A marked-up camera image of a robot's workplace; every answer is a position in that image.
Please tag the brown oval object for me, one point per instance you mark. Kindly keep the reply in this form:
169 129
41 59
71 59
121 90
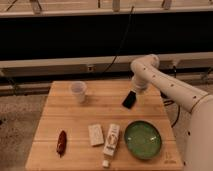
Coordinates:
61 144

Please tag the white tube with cap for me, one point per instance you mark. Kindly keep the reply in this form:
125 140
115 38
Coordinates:
111 140

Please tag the white rectangular sponge block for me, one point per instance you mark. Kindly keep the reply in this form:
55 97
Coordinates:
96 134

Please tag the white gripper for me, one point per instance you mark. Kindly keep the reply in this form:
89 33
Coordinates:
138 85

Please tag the green ceramic plate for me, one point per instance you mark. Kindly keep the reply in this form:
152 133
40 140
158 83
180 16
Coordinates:
143 140

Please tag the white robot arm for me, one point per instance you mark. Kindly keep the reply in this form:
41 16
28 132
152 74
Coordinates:
199 103

